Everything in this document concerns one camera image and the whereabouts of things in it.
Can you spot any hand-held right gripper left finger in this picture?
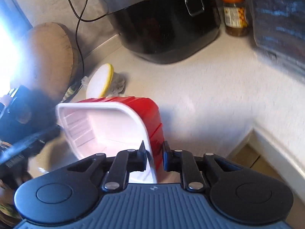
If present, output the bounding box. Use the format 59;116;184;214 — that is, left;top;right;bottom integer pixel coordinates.
67;140;149;191

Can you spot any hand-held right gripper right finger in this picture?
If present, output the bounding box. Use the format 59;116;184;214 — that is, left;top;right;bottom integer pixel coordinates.
162;141;242;191

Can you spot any red plastic container white inside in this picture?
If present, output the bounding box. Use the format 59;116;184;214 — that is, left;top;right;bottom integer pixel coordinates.
56;96;165;184

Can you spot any round wooden cutting board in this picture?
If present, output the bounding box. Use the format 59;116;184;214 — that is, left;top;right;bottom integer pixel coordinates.
14;22;83;101

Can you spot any white lid with yellow rim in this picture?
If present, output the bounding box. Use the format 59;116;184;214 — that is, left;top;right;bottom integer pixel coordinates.
86;63;114;98

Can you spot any black rice cooker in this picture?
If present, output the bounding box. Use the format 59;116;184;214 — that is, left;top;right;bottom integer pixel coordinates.
99;0;221;64

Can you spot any glass jar with orange lid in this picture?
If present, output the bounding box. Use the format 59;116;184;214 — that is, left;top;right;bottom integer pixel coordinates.
220;0;250;37

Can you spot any dark plastic bag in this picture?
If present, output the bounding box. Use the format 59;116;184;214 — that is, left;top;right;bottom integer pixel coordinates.
249;0;305;84

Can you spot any black power cable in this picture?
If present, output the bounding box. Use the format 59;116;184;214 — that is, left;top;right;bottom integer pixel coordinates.
64;0;110;81

